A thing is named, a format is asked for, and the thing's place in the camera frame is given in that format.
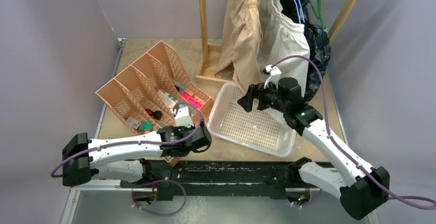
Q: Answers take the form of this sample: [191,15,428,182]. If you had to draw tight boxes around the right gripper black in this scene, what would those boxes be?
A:
[238,79,289,114]

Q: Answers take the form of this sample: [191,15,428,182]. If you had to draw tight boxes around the white plastic basket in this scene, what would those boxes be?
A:
[208,82,296,157]

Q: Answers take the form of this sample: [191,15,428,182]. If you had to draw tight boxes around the beige shorts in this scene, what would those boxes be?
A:
[215,0,262,93]

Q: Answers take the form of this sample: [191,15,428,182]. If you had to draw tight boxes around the white shorts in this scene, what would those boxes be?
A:
[257,0,310,97]

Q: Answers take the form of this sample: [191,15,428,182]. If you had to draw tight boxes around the peach plastic file organizer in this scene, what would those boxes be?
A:
[95,41,215,167]

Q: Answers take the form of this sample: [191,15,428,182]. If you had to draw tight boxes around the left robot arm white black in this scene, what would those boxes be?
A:
[59,125,212,186]

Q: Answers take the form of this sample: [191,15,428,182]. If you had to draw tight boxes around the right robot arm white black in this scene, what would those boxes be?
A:
[237,78,390,220]

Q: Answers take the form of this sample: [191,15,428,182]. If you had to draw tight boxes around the black patterned shorts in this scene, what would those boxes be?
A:
[280,0,331,103]

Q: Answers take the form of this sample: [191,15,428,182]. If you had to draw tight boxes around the green hanger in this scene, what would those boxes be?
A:
[307,0,327,31]

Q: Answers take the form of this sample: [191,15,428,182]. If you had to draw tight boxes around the pink highlighter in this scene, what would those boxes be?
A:
[179,91,203,108]

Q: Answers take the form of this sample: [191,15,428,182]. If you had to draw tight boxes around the wooden clothes rack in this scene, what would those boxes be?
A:
[195,0,358,87]

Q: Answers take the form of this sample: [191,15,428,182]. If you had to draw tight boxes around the red black marker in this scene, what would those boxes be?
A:
[145,108,162,120]

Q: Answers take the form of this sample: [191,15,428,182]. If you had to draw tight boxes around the white small box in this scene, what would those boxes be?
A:
[157,90,177,110]

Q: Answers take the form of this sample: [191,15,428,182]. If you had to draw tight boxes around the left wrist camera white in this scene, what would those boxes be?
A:
[173,107,194,128]

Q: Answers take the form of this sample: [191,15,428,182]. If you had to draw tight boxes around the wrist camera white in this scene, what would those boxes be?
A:
[173,107,194,128]
[263,65,281,89]

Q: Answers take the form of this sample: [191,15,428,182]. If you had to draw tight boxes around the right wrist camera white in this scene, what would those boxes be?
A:
[263,65,281,89]

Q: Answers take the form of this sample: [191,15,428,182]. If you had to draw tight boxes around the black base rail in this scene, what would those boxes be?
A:
[120,157,310,201]

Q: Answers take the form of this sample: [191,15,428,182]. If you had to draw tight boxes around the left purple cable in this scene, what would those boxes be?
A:
[51,101,204,178]

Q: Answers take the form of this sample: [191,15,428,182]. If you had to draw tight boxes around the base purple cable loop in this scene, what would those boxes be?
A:
[131,179,187,216]

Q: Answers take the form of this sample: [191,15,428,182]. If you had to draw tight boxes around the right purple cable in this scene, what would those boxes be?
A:
[270,54,436,211]

